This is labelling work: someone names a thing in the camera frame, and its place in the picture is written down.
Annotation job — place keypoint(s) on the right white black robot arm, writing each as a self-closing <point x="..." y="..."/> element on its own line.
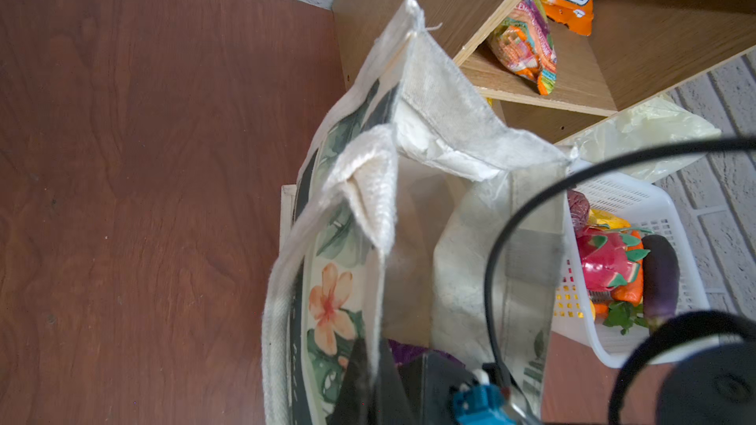
<point x="713" y="386"/>

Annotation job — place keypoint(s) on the purple eggplant toy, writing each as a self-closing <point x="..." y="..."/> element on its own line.
<point x="661" y="282"/>

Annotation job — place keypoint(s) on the wooden shelf unit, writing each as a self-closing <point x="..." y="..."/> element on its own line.
<point x="637" y="49"/>

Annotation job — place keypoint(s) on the white floral canvas tote bag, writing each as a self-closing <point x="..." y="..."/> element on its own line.
<point x="406" y="185"/>

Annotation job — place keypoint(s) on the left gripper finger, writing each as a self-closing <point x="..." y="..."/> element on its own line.
<point x="362" y="401"/>

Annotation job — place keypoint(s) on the white plastic basket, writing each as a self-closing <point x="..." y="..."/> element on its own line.
<point x="643" y="205"/>

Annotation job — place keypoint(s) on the cream plastic grocery bag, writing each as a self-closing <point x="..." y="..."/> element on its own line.
<point x="659" y="121"/>

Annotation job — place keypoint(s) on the purple snack bag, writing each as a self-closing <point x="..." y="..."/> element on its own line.
<point x="406" y="353"/>

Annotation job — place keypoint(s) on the orange Fox's candy bag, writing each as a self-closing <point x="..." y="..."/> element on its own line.
<point x="576" y="15"/>

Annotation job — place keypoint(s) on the colourful candy snack bag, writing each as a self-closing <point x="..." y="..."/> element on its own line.
<point x="523" y="44"/>

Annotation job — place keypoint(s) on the pink dragon fruit toy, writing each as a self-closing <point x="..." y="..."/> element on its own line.
<point x="610" y="259"/>

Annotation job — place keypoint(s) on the dark red round fruit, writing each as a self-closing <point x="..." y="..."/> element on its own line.
<point x="579" y="209"/>

